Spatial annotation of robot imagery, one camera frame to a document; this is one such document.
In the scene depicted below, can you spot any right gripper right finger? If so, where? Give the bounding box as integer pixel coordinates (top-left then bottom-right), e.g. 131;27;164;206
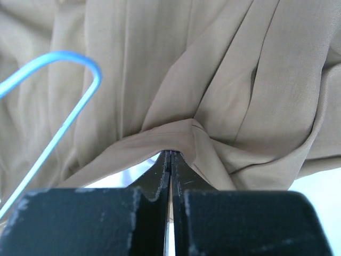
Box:
170;151;332;255

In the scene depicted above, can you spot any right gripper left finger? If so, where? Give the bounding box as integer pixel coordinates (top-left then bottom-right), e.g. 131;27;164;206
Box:
1;151;171;255

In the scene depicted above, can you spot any tan garment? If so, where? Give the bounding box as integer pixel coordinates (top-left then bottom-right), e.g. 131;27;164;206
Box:
0;0;341;203

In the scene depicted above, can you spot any blue wire hanger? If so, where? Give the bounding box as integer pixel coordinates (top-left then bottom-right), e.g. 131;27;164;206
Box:
1;51;102;219

